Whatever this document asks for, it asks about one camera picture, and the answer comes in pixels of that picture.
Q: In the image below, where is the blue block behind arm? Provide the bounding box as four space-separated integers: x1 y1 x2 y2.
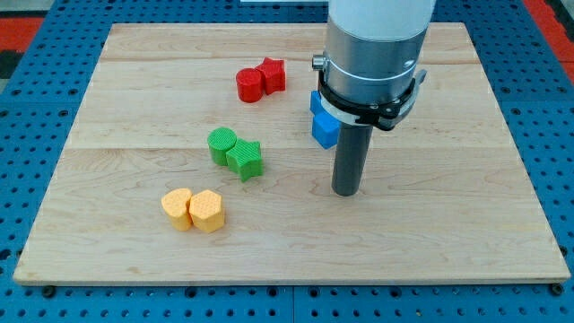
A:
309 91 324 115

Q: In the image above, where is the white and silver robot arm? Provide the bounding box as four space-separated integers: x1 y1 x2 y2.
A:
312 0 436 105

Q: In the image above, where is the green star block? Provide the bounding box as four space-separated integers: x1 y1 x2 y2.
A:
226 138 264 182

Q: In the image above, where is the blue cube block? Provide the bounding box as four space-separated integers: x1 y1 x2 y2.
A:
311 112 340 149

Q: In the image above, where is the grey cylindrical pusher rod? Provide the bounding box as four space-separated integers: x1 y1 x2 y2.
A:
331 123 372 196

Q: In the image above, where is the green cylinder block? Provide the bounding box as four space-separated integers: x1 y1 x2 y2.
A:
207 127 237 166

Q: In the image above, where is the red cylinder block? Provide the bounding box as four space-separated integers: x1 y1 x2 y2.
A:
235 68 263 103

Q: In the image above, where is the red star block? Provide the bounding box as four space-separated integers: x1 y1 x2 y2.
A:
256 57 286 95

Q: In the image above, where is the yellow hexagon block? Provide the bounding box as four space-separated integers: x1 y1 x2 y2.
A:
189 190 225 233

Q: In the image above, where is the wooden board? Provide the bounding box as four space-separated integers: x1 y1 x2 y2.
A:
13 22 570 286

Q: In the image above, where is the yellow heart block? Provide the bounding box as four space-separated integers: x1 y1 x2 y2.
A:
161 188 193 231

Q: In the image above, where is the black clamp ring with bracket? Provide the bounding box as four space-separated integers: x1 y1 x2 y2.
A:
317 68 428 132

